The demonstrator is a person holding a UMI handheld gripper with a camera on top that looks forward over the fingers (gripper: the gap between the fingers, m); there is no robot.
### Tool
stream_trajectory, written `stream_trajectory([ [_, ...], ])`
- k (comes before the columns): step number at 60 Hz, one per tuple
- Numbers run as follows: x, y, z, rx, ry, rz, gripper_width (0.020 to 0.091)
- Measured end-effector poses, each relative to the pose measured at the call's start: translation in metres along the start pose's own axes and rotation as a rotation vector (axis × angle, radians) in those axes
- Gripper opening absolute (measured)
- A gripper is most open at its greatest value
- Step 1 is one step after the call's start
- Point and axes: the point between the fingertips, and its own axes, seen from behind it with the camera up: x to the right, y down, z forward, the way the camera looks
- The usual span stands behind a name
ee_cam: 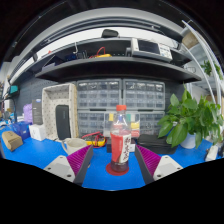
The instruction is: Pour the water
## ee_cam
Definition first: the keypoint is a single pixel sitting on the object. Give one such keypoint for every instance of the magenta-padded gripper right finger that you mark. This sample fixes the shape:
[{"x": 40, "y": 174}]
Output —
[{"x": 166, "y": 168}]

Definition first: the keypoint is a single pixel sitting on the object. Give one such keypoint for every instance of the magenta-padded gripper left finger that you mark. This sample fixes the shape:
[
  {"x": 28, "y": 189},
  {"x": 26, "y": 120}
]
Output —
[{"x": 58, "y": 168}]

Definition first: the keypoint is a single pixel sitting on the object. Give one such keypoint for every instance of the clear bottle with red label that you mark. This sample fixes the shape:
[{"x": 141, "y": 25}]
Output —
[{"x": 120, "y": 146}]

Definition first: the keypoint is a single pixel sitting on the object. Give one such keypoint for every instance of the grey white mug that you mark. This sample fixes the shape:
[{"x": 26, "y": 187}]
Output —
[{"x": 75, "y": 145}]

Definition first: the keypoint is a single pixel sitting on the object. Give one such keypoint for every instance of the small white box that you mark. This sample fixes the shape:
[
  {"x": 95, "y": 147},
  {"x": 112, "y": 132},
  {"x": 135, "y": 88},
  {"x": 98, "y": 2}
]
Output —
[{"x": 36, "y": 132}]

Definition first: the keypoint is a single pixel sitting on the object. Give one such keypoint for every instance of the yellow multimeter with red leads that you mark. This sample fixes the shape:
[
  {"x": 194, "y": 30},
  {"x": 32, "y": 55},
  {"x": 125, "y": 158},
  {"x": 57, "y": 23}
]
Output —
[{"x": 96, "y": 142}]

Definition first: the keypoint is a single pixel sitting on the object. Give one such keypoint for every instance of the black speaker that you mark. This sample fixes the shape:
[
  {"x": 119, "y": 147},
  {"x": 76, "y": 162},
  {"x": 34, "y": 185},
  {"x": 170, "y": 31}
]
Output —
[{"x": 62, "y": 121}]

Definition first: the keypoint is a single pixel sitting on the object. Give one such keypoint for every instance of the white adapter block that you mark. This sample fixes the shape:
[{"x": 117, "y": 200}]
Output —
[{"x": 211, "y": 154}]

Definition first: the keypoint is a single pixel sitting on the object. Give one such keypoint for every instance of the flat round red coaster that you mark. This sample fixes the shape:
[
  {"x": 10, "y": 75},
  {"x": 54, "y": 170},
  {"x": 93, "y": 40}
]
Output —
[{"x": 110, "y": 170}]

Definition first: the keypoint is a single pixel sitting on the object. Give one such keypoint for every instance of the green potted plant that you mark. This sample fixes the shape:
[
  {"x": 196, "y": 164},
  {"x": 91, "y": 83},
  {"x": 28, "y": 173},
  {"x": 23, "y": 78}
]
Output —
[{"x": 186, "y": 120}]

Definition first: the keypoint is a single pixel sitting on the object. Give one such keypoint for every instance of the clear organizer box coloured parts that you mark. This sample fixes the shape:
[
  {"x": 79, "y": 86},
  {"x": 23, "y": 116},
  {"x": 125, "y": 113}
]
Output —
[{"x": 134, "y": 126}]

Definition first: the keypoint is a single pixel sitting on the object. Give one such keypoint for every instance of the brown cardboard box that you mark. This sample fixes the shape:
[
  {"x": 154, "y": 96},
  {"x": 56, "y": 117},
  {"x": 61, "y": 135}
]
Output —
[{"x": 11, "y": 140}]

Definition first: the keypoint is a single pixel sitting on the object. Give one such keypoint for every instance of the blue box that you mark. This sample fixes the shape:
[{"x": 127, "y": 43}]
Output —
[{"x": 20, "y": 128}]

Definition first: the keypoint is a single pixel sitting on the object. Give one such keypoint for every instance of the dark grey upright box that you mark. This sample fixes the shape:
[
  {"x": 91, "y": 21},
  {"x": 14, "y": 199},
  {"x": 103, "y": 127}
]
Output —
[{"x": 37, "y": 111}]

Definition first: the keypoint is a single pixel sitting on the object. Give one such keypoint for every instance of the purple plastic object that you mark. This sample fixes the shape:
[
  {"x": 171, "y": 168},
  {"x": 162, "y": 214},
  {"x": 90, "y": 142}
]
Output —
[{"x": 27, "y": 113}]

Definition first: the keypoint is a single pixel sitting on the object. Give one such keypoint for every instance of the beige perforated tray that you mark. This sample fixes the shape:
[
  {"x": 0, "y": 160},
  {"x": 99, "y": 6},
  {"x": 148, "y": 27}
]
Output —
[{"x": 50, "y": 96}]

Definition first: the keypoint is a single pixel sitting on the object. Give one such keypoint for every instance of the white rack shelf unit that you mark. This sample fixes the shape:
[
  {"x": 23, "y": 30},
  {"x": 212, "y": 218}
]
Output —
[{"x": 190, "y": 40}]

